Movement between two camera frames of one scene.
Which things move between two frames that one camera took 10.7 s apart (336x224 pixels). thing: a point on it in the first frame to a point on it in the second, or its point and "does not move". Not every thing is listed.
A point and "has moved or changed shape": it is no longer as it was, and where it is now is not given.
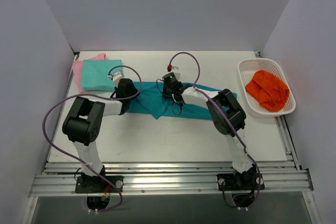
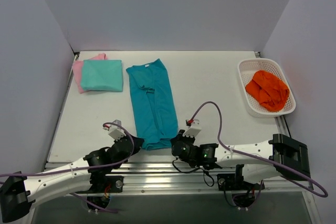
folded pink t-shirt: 77,67 does not move
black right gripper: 169,87 to 174,141
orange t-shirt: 268,91 does not move
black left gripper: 130,94 to 134,142
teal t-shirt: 150,103 has moved or changed shape
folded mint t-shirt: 94,74 does not move
